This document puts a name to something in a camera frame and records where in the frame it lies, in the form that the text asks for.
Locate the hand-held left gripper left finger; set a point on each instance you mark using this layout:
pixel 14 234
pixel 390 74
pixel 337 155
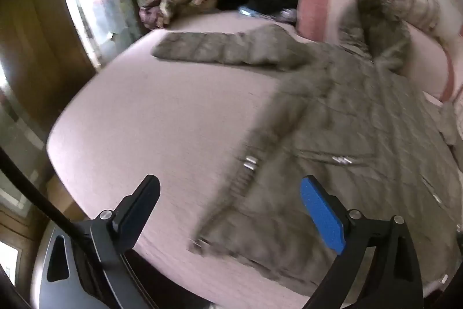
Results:
pixel 133 220

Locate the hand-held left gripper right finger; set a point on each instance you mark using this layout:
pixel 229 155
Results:
pixel 321 215

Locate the olive quilted puffer jacket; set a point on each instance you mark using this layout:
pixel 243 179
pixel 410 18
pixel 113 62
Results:
pixel 343 120

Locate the pink quilted bed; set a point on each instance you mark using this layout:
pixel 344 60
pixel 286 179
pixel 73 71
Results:
pixel 144 120

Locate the clear plastic wrapper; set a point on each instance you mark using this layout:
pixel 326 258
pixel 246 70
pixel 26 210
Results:
pixel 287 15

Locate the pink bolster cushion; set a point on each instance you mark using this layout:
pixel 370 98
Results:
pixel 318 12

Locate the wooden door panel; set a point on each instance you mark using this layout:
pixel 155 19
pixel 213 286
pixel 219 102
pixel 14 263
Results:
pixel 39 26

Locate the small blue object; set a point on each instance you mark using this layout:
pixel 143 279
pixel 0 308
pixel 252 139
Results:
pixel 246 11

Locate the stained glass window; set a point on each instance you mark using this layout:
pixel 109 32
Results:
pixel 101 5

